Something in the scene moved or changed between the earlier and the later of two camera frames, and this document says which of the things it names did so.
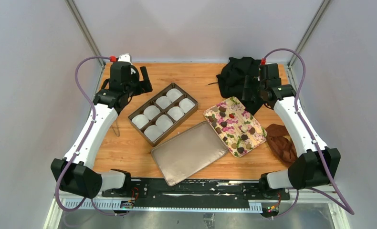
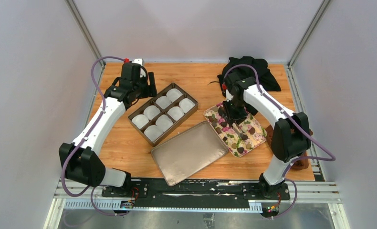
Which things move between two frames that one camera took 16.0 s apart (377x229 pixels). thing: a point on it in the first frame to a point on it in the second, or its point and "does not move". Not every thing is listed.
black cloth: (231, 79) does not move
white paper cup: (151, 111) does not move
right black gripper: (250, 83) to (242, 120)
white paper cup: (176, 112) does not move
